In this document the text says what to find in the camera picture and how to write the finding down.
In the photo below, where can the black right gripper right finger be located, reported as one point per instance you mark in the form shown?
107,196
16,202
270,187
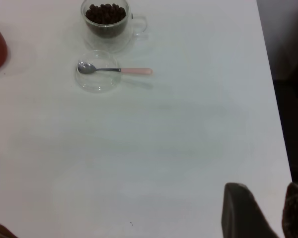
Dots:
296,215

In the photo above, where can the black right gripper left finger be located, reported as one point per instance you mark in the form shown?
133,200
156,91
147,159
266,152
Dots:
243,215

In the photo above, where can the clear round glass lid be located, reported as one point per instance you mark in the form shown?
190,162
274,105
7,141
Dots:
99,84

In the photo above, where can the clear double-walled glass cup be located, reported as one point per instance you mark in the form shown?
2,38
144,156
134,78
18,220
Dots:
106,45

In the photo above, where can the pile of coffee beans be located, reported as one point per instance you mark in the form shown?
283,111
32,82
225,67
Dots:
105,13

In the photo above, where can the brown wooden platform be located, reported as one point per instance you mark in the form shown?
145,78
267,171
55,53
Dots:
0,231

